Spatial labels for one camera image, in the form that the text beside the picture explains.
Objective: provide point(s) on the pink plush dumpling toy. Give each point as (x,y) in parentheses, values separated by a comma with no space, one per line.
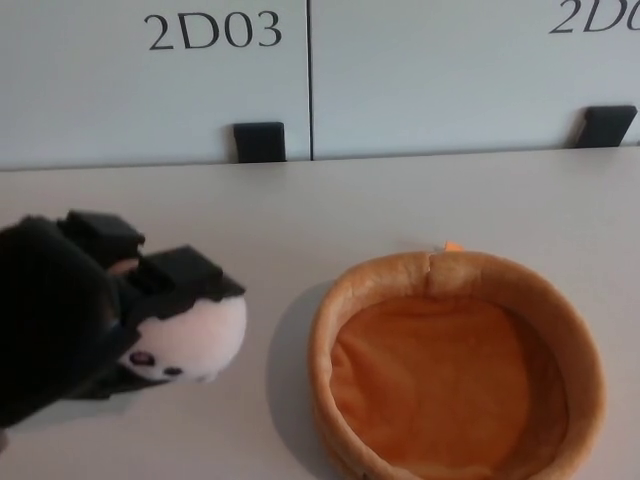
(200,340)

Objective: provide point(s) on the white cabinet door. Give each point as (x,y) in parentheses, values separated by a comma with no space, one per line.
(450,80)

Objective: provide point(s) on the white cabinet door marked 2D03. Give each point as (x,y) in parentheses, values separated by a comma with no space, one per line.
(150,100)

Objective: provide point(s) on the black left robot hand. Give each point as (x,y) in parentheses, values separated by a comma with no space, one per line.
(55,310)

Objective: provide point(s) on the orange round plush plate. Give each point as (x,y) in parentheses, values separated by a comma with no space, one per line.
(440,380)

